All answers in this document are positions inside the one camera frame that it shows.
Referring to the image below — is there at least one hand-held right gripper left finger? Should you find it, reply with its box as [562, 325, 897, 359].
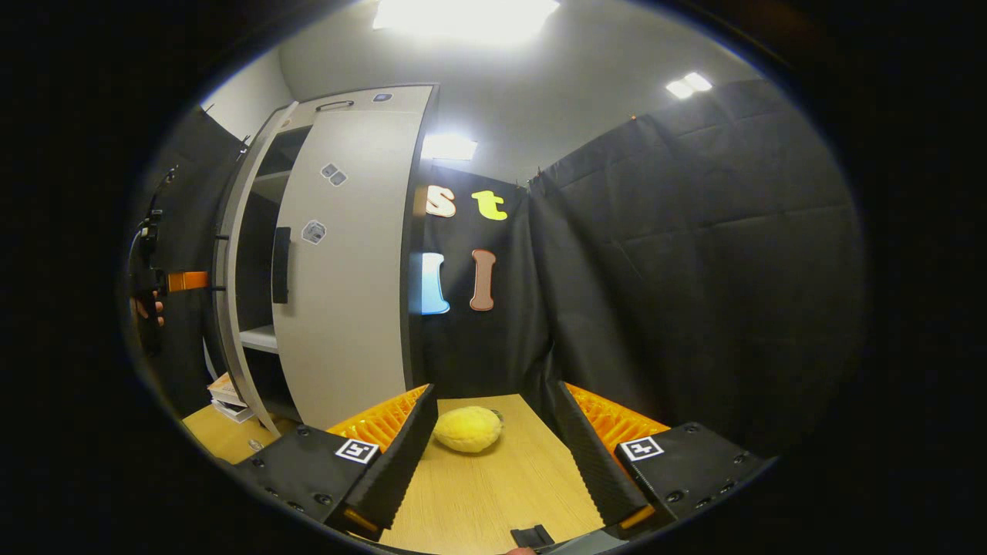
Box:
[231, 384, 439, 542]

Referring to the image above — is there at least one black backdrop cloth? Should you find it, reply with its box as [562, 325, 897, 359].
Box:
[123, 77, 869, 465]

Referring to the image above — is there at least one black door handle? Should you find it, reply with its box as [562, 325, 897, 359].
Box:
[207, 234, 230, 294]

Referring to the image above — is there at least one large ceiling light panel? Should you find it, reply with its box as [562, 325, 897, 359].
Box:
[372, 0, 561, 44]

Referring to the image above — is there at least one grey cabinet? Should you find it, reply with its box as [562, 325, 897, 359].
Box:
[214, 83, 441, 433]

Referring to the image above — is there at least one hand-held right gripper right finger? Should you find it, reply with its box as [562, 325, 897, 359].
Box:
[555, 381, 772, 534]

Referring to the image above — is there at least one grey cabinet door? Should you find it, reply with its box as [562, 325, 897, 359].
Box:
[272, 108, 437, 430]

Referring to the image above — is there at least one yellow plush toy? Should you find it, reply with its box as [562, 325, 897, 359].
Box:
[433, 405, 504, 455]

